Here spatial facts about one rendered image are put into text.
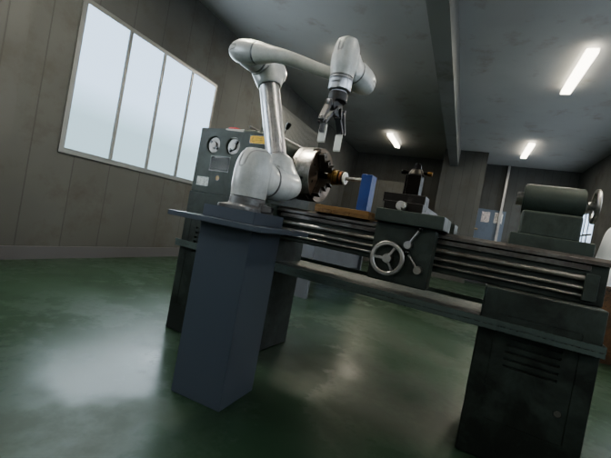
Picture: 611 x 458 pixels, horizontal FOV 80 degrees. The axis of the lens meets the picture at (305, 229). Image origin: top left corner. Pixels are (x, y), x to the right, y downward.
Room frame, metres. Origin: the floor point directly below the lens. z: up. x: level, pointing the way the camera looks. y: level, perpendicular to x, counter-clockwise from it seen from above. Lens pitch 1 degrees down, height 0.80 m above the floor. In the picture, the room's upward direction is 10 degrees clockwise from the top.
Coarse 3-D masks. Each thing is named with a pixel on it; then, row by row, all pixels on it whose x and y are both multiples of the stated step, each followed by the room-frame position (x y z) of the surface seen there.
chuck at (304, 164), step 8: (304, 152) 2.08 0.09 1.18; (312, 152) 2.06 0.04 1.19; (328, 152) 2.18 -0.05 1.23; (304, 160) 2.04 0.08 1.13; (312, 160) 2.02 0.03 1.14; (296, 168) 2.04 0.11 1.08; (304, 168) 2.02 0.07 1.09; (312, 168) 2.03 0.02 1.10; (304, 176) 2.02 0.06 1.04; (312, 176) 2.05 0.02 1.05; (304, 184) 2.04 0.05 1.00; (312, 184) 2.07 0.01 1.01; (304, 192) 2.07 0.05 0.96; (304, 200) 2.17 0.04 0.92; (312, 200) 2.11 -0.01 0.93; (320, 200) 2.19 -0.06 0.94
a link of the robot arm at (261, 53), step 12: (252, 48) 1.65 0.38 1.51; (264, 48) 1.62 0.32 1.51; (276, 48) 1.60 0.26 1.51; (252, 60) 1.68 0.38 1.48; (264, 60) 1.65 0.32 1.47; (276, 60) 1.61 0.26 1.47; (288, 60) 1.59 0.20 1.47; (300, 60) 1.59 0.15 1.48; (312, 60) 1.60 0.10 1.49; (312, 72) 1.61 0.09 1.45; (324, 72) 1.61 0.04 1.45; (372, 72) 1.54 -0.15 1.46; (360, 84) 1.50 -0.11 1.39; (372, 84) 1.55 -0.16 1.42
